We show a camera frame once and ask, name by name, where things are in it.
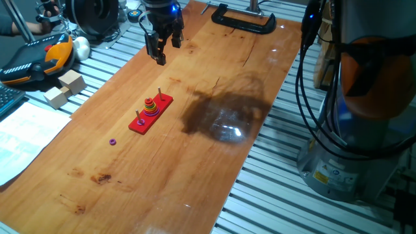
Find person left forearm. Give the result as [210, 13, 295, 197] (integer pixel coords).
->
[0, 14, 49, 37]

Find frame pole by clamp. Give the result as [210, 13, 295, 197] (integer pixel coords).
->
[246, 0, 265, 16]

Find grey metal bar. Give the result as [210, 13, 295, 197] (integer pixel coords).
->
[5, 0, 35, 43]

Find black orange teach pendant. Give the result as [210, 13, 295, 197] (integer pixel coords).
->
[0, 32, 75, 86]

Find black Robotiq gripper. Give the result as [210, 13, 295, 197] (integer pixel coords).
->
[142, 0, 185, 66]

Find white plastic object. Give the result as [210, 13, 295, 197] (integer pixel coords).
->
[73, 36, 91, 62]

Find person left hand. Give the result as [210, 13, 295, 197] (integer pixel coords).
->
[44, 3, 62, 19]

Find medium wooden cube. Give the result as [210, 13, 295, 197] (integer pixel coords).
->
[43, 86, 68, 110]

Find red Hanoi base with pegs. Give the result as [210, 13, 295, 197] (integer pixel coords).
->
[128, 86, 174, 136]

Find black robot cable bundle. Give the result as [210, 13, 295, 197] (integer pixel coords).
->
[294, 0, 416, 162]

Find black C-clamp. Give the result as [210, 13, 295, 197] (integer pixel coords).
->
[200, 1, 278, 35]

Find black handheld device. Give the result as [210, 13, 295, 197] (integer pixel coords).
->
[35, 0, 62, 25]

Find varnished wooden board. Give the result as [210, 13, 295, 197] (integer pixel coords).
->
[0, 0, 303, 234]

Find black filament spool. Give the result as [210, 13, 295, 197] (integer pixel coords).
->
[64, 0, 120, 37]

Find large wooden cube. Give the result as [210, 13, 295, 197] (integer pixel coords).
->
[58, 69, 88, 96]

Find white paper sheets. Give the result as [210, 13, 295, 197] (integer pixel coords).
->
[0, 101, 72, 187]

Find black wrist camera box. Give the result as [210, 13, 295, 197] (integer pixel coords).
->
[144, 31, 160, 60]

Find round black tape measure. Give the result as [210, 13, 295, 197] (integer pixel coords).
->
[127, 9, 143, 23]

